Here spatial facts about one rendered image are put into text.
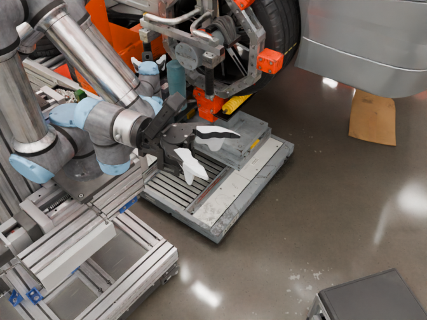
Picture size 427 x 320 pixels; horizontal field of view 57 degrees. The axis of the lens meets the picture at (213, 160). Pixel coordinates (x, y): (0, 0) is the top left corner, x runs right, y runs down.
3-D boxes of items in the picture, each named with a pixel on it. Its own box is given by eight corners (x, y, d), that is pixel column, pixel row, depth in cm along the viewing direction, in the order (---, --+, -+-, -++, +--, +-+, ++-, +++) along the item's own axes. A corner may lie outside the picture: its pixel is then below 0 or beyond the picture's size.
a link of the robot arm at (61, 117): (107, 136, 126) (98, 103, 116) (79, 164, 118) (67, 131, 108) (77, 126, 130) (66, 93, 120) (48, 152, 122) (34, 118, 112)
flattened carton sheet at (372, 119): (394, 97, 290) (396, 93, 288) (395, 147, 254) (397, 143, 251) (352, 89, 297) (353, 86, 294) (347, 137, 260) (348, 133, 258)
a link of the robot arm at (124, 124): (132, 103, 85) (108, 120, 79) (150, 108, 84) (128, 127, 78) (135, 131, 90) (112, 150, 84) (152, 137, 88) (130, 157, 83)
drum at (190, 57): (225, 55, 186) (227, 27, 176) (199, 76, 174) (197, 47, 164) (202, 46, 191) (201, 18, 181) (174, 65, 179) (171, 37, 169)
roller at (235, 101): (258, 91, 216) (259, 82, 212) (228, 119, 199) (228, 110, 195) (249, 87, 218) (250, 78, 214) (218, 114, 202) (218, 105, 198)
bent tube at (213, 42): (242, 28, 163) (243, 3, 156) (215, 47, 152) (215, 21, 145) (208, 16, 170) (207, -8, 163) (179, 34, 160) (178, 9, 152)
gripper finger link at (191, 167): (208, 196, 74) (187, 167, 80) (209, 173, 71) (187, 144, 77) (192, 201, 73) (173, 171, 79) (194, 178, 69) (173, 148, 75)
